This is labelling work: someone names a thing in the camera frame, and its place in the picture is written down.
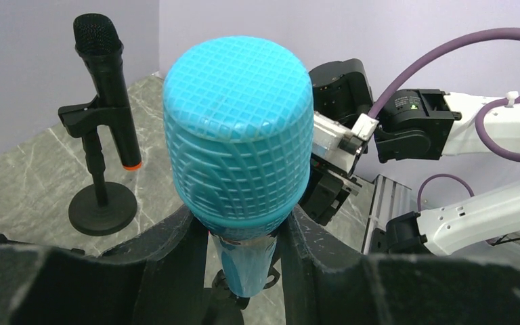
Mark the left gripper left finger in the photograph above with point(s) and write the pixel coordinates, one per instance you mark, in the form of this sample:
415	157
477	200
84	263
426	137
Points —
154	278

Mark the blue microphone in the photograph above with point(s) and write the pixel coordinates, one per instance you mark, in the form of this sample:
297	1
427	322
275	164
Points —
238	115

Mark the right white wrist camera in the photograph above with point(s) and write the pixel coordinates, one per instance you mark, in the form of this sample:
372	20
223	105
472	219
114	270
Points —
339	145

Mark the black round-base mic stand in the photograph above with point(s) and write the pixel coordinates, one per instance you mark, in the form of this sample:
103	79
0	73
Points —
104	207

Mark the black microphone orange end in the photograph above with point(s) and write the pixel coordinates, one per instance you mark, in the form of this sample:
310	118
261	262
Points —
99	46

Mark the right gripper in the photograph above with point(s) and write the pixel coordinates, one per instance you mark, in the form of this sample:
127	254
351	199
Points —
326	191

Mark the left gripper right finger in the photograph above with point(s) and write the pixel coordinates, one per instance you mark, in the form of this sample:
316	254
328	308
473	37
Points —
327	282

